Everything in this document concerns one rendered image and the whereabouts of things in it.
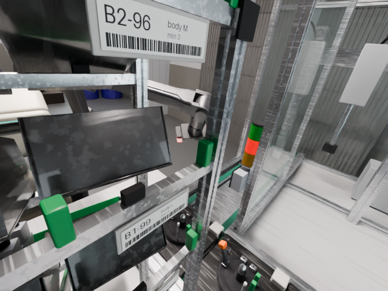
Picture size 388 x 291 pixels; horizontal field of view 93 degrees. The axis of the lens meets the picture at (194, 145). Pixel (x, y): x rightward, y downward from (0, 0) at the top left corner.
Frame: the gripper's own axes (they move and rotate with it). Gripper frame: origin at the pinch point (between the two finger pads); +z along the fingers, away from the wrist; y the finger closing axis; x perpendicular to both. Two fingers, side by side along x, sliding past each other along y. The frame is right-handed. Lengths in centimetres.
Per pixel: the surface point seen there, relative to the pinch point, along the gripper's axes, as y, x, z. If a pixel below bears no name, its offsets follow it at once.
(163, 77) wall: -30, -314, 276
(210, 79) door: -116, -232, 202
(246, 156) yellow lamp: -14.1, 15.8, -16.7
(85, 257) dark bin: 27, 35, -42
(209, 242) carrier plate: -0.6, 40.7, 4.4
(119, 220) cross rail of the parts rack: 21, 33, -54
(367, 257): -73, 61, 10
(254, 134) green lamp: -15.0, 11.1, -23.6
